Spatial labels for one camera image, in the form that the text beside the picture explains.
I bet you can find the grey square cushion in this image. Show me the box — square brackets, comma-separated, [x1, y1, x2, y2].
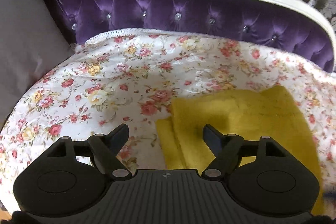
[0, 0, 73, 124]

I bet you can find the floral bedspread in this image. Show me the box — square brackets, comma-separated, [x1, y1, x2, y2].
[1, 30, 335, 211]

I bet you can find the mustard yellow knit sweater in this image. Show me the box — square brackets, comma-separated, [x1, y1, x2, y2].
[156, 86, 324, 215]

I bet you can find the purple tufted chaise lounge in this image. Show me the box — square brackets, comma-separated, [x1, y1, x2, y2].
[44, 0, 335, 72]

